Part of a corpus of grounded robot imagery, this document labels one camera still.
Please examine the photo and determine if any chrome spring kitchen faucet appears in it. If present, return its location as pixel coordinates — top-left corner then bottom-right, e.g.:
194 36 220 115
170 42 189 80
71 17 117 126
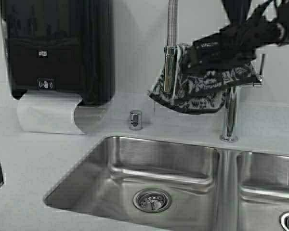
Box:
163 0 251 142

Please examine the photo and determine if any black paper towel dispenser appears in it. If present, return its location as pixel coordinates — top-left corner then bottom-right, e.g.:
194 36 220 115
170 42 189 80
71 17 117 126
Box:
0 0 115 105

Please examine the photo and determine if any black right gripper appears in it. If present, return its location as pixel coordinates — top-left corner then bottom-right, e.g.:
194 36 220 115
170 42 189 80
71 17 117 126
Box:
192 0 289 63

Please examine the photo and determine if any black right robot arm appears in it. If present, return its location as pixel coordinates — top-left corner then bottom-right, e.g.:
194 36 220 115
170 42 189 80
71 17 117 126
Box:
191 0 289 66

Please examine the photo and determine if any white paper towel sheet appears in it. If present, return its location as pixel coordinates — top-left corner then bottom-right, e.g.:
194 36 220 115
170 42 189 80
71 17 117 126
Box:
17 91 84 135

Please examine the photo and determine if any small chrome air gap cap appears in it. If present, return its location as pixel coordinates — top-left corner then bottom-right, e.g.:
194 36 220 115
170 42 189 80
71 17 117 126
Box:
129 110 142 130

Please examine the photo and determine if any stainless steel double sink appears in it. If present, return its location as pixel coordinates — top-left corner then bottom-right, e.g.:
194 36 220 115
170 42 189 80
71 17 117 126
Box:
44 136 289 231

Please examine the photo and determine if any black white floral cloth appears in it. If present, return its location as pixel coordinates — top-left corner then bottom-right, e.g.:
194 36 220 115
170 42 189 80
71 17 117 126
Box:
148 43 262 115

